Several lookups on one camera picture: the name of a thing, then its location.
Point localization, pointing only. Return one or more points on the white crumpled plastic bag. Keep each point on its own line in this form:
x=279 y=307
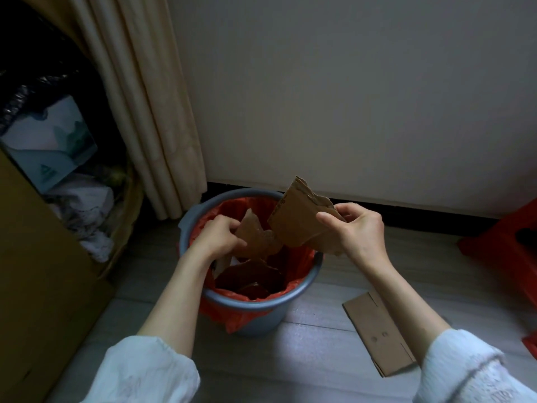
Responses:
x=84 y=205

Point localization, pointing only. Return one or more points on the red plastic stool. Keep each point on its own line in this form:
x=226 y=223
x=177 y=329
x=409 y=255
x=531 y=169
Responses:
x=503 y=247

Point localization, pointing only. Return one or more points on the white teal printed box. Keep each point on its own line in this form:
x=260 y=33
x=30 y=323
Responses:
x=46 y=142

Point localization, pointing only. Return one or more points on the cardboard box barcode label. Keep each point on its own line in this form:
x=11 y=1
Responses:
x=377 y=331

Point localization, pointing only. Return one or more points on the black plastic bag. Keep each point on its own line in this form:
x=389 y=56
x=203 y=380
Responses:
x=33 y=96

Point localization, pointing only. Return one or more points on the wide wavy-edged cardboard piece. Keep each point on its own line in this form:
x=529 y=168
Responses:
x=293 y=218

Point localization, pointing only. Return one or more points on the person's printed right sleeve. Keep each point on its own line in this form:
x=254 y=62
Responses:
x=465 y=373

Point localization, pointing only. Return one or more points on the grey bin with red liner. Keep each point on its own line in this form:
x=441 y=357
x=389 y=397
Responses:
x=260 y=321

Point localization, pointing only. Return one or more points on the person's right forearm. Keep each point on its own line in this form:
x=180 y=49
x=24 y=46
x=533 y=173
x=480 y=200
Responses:
x=407 y=310

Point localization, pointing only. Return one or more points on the person's left hand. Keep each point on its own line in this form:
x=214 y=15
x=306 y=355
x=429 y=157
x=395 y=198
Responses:
x=214 y=241

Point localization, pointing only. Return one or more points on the person's right hand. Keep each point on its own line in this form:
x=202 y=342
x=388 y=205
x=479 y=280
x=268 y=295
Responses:
x=363 y=235

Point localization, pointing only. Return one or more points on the striped brown curtain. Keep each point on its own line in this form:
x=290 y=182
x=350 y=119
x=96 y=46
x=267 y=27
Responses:
x=147 y=100

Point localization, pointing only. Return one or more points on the person's white left sleeve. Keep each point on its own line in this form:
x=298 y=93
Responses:
x=142 y=373

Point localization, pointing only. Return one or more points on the large open cardboard box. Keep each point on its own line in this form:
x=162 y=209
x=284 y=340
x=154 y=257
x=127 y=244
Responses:
x=132 y=214

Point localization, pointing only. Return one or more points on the small jagged cardboard piece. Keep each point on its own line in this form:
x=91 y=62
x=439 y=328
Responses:
x=258 y=241

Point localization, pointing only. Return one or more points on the person's left forearm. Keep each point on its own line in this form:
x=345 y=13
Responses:
x=176 y=306

